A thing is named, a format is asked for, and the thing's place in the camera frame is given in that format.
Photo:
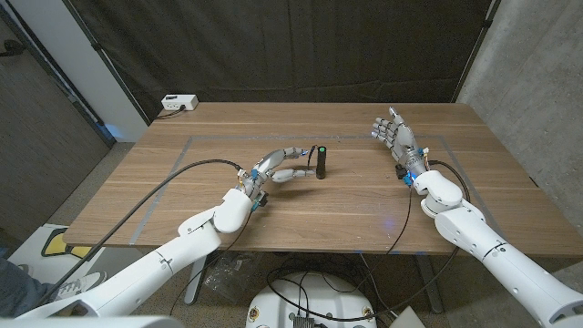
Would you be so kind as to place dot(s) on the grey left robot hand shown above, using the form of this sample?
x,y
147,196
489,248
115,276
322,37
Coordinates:
x,y
266,164

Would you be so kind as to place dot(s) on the grey finned electronics module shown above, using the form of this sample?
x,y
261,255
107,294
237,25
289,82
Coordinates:
x,y
303,321

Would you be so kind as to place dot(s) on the white robot torso cover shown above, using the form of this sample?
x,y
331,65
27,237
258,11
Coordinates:
x,y
91,322

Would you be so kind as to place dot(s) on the black backdrop curtain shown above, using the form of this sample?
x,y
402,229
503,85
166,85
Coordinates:
x,y
291,50

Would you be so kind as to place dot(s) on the person's blue jeans leg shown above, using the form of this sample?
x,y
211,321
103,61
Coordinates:
x,y
18,287

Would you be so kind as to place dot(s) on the white angular floor object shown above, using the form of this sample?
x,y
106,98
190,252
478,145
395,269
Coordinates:
x,y
407,319

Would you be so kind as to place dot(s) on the black backdrop stand pole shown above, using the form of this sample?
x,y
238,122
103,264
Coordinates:
x,y
96,45
486,22

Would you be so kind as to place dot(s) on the black diagonal wall rail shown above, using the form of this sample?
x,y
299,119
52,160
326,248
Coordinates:
x,y
68,95

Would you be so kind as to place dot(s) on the dark grey table leg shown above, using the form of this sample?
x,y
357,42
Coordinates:
x,y
430,287

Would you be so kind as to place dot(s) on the white mat with yellow mark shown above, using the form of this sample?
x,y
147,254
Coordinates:
x,y
59,248

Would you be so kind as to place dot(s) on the light grey table leg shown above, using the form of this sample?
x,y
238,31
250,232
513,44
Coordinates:
x,y
197,282

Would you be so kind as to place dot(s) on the white sneaker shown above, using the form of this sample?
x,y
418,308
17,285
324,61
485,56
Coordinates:
x,y
82,284

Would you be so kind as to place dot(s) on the white power strip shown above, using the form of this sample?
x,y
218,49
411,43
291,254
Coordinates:
x,y
180,102

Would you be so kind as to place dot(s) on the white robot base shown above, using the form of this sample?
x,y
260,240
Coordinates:
x,y
319,296

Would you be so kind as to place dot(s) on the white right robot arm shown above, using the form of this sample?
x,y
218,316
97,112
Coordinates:
x,y
469,228

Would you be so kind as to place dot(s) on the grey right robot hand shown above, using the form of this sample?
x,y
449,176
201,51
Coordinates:
x,y
405,141

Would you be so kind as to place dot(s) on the black flashlight with green button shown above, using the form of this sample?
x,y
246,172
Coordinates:
x,y
321,164

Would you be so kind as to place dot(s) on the clear plastic bag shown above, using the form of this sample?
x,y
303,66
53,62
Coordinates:
x,y
232,273

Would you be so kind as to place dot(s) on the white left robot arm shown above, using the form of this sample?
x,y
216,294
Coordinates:
x,y
196,237

